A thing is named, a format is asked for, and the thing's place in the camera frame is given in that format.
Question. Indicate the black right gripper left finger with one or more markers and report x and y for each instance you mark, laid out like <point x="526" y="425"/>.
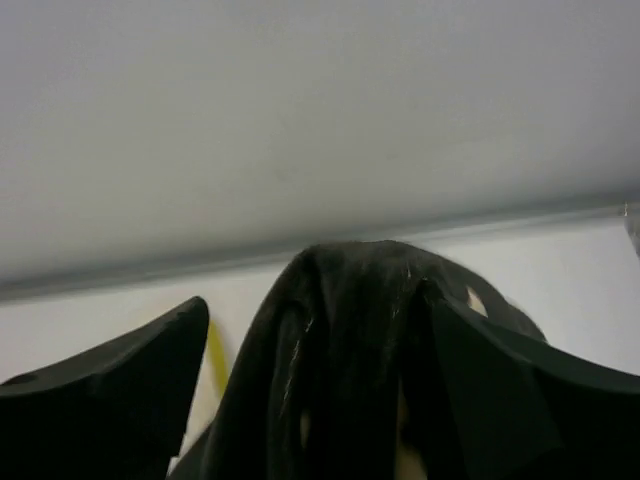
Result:
<point x="116" y="411"/>

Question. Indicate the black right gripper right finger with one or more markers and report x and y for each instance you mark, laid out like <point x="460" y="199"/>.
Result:
<point x="517" y="408"/>

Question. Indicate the cream pillow with yellow edge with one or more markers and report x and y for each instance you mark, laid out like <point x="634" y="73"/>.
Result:
<point x="211" y="384"/>

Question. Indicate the black pillowcase with beige flowers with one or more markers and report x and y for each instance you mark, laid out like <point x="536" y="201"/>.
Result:
<point x="335" y="378"/>

